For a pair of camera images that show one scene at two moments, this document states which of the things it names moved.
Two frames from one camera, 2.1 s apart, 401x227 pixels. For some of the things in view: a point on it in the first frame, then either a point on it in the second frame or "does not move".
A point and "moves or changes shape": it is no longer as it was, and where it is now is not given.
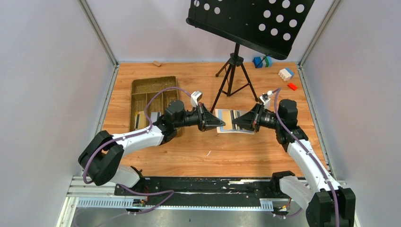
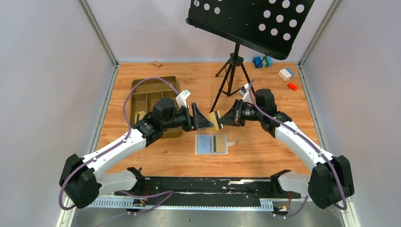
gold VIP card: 140,120 does not move
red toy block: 292,86 does not move
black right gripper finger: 250,120 -> 230,117
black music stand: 269,26 does not move
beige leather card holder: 227,116 -> 212,144
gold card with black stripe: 228,116 moves or changes shape
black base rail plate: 202,187 does not move
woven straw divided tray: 150,98 does not move
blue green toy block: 266,61 does not move
